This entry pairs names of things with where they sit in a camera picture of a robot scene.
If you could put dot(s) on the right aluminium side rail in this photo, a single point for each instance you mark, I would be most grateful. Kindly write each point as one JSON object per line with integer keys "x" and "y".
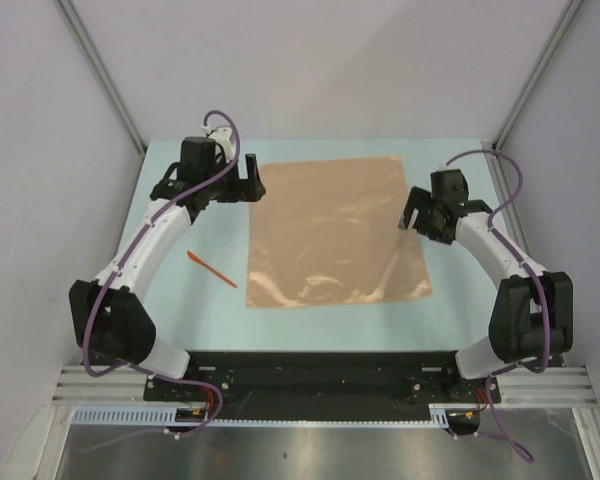
{"x": 510, "y": 200}

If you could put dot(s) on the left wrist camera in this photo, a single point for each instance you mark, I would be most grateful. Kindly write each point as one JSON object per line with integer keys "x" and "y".
{"x": 227, "y": 143}

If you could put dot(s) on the aluminium frame post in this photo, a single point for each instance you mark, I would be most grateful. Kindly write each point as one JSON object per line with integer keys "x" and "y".
{"x": 85, "y": 43}
{"x": 558, "y": 35}

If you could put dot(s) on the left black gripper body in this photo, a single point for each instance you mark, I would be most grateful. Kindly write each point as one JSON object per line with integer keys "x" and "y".
{"x": 221, "y": 188}

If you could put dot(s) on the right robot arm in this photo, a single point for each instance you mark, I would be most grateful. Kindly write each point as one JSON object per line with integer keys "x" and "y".
{"x": 532, "y": 317}

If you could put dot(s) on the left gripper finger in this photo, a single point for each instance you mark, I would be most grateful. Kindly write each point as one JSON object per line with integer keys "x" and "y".
{"x": 255, "y": 188}
{"x": 242, "y": 185}

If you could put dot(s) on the left aluminium frame post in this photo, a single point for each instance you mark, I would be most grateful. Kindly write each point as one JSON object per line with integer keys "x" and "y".
{"x": 85, "y": 43}

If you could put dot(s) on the orange plastic knife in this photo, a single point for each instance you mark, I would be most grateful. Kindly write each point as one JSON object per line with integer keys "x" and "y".
{"x": 196, "y": 259}

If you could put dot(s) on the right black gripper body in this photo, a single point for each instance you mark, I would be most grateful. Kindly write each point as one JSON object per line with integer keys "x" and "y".
{"x": 434, "y": 232}

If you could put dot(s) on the orange cloth napkin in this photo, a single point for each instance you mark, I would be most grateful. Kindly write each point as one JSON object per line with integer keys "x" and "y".
{"x": 327, "y": 232}

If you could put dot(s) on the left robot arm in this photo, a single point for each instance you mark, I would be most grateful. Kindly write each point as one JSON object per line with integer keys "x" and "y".
{"x": 108, "y": 312}

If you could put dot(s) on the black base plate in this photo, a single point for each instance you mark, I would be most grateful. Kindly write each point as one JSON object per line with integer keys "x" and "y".
{"x": 326, "y": 387}

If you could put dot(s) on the right aluminium frame post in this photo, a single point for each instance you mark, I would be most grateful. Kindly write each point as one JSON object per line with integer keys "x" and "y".
{"x": 558, "y": 35}

